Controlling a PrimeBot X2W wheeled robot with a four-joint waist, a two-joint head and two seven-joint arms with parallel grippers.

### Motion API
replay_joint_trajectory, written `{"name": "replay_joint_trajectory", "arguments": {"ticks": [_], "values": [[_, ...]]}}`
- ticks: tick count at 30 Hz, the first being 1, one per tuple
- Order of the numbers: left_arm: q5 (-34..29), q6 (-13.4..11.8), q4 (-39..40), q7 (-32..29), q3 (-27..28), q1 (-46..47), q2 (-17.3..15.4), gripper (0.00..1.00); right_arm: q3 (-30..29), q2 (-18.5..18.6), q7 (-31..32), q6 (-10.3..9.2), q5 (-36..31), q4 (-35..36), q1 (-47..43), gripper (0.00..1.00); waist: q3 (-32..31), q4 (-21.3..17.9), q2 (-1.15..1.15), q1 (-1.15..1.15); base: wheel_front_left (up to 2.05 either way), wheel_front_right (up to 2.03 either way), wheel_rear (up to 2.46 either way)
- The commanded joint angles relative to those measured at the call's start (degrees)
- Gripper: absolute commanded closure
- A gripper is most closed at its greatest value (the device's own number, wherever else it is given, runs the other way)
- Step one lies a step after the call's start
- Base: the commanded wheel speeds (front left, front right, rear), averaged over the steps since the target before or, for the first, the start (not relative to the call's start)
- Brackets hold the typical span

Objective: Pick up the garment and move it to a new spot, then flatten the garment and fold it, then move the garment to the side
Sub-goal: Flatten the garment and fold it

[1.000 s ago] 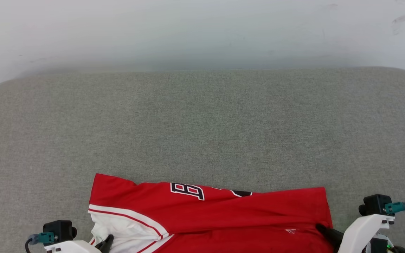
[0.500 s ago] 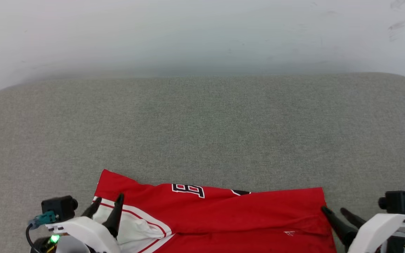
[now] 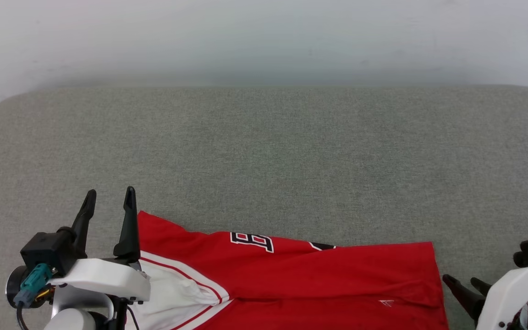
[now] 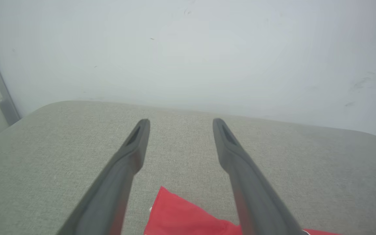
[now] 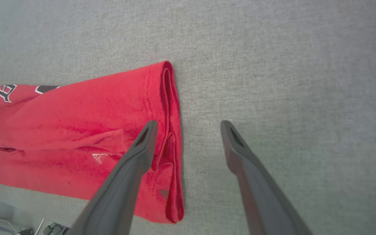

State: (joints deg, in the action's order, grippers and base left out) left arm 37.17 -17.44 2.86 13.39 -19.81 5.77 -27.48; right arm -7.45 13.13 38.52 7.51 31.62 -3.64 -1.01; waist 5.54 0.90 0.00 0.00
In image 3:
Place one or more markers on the white left camera bracket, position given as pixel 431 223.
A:
pixel 103 277

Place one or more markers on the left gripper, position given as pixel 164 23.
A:
pixel 76 298

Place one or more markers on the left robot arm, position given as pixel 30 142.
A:
pixel 74 321

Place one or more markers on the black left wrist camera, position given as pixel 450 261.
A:
pixel 46 250

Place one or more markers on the red basketball jersey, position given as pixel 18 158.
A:
pixel 337 284

